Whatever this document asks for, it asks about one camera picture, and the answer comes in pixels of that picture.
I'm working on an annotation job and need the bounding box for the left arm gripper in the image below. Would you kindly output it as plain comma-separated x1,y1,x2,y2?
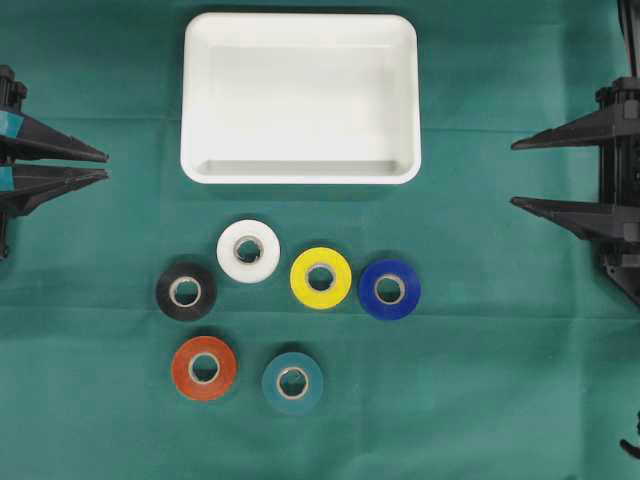
1,65,108,216

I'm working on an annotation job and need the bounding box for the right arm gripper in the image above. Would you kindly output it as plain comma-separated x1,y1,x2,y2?
510,77,639,304

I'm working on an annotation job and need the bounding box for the blue tape roll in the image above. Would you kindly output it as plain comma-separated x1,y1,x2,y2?
358,259,421,321

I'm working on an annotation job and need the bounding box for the white tape roll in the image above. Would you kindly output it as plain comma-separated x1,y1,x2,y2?
216,219,281,284

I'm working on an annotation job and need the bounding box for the yellow tape roll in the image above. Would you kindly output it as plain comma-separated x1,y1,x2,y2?
290,247,352,310

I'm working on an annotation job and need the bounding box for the green tape roll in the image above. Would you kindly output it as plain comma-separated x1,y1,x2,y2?
262,352,324,415

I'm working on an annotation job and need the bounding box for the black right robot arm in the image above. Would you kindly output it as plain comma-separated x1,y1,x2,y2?
511,1,639,303

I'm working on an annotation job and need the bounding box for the black tape roll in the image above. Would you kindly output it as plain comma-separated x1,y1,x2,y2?
155,262,216,322

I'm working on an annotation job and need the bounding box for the white plastic case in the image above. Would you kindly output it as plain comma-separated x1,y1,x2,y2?
180,12,422,185

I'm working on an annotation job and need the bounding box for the red tape roll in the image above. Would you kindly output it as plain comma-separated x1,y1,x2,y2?
171,336,238,402

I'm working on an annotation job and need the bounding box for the black cable bottom right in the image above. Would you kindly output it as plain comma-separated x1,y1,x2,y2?
619,409,640,457

